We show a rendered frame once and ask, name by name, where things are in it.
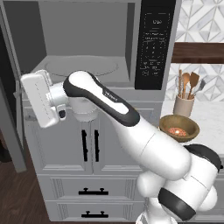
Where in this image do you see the glass microwave turntable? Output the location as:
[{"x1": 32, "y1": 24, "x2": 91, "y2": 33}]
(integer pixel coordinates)
[{"x1": 44, "y1": 56, "x2": 120, "y2": 79}]

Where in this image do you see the thin wooden stick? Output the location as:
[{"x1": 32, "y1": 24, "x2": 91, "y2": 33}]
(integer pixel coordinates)
[{"x1": 178, "y1": 68, "x2": 184, "y2": 99}]

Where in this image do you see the grey cupboard door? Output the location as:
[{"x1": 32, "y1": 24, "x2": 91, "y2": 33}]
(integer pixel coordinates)
[
  {"x1": 24, "y1": 99, "x2": 95, "y2": 176},
  {"x1": 92, "y1": 108, "x2": 156, "y2": 175}
]

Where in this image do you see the grey microwave oven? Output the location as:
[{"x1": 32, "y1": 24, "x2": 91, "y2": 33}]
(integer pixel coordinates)
[{"x1": 2, "y1": 0, "x2": 183, "y2": 103}]

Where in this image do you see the grey metal spatula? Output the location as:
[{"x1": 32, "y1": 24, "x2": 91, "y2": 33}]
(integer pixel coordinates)
[{"x1": 192, "y1": 79, "x2": 207, "y2": 98}]

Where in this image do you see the wooden spatula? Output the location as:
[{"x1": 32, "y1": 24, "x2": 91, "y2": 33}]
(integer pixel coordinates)
[{"x1": 186, "y1": 71, "x2": 201, "y2": 101}]

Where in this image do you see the grey drawer front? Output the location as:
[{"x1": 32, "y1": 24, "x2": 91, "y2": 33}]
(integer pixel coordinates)
[
  {"x1": 37, "y1": 174, "x2": 145, "y2": 203},
  {"x1": 43, "y1": 200, "x2": 147, "y2": 223}
]

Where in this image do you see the grey microwave door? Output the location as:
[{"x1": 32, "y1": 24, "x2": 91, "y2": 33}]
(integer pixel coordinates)
[{"x1": 0, "y1": 0, "x2": 29, "y2": 173}]

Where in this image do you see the black cupboard door handle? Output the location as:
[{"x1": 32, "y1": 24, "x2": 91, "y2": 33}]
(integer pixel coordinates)
[
  {"x1": 93, "y1": 129, "x2": 101, "y2": 163},
  {"x1": 80, "y1": 129, "x2": 88, "y2": 163}
]

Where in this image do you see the brown wooden bowl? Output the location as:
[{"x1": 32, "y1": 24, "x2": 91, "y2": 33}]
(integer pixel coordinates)
[{"x1": 158, "y1": 114, "x2": 201, "y2": 144}]

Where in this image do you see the wooden spoon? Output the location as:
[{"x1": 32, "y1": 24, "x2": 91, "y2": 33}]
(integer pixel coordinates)
[{"x1": 181, "y1": 72, "x2": 191, "y2": 100}]

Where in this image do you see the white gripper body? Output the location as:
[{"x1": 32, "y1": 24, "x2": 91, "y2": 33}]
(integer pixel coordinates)
[{"x1": 20, "y1": 69, "x2": 64, "y2": 130}]

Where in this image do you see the dark wooden shelf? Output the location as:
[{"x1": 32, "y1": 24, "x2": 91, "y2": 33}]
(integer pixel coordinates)
[{"x1": 171, "y1": 41, "x2": 224, "y2": 65}]

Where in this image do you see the black drawer handle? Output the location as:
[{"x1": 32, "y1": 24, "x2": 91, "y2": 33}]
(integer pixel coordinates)
[
  {"x1": 77, "y1": 187, "x2": 109, "y2": 196},
  {"x1": 80, "y1": 210, "x2": 109, "y2": 219}
]

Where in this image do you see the beige utensil pot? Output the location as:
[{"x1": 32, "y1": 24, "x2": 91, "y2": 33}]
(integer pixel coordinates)
[{"x1": 172, "y1": 92, "x2": 196, "y2": 118}]

